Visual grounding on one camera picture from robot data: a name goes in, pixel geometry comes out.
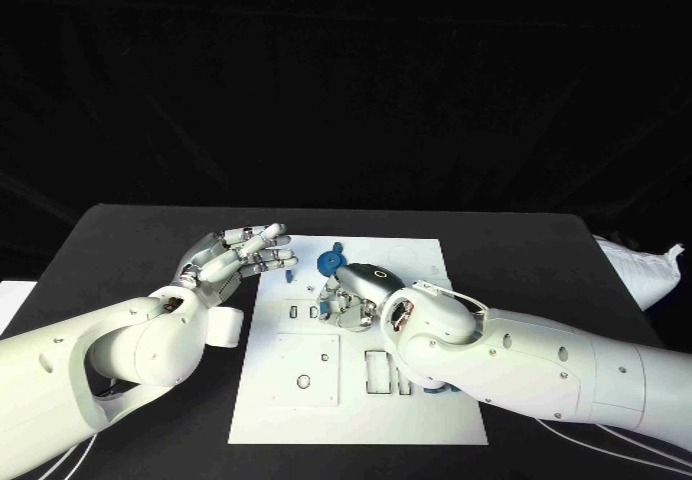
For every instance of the blue gear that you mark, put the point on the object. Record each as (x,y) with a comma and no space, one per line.
(327,262)

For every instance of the white sack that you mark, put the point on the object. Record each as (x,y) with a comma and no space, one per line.
(637,270)

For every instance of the blue peg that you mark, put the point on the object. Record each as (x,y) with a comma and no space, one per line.
(288,276)
(337,246)

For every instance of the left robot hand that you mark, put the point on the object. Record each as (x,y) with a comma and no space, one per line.
(216,258)

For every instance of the white task board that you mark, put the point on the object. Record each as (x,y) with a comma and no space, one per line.
(356,420)

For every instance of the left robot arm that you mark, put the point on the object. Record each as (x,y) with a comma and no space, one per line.
(47,378)

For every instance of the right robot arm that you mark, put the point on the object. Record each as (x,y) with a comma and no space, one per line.
(540,367)

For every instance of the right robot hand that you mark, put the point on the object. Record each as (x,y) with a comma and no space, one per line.
(367,281)

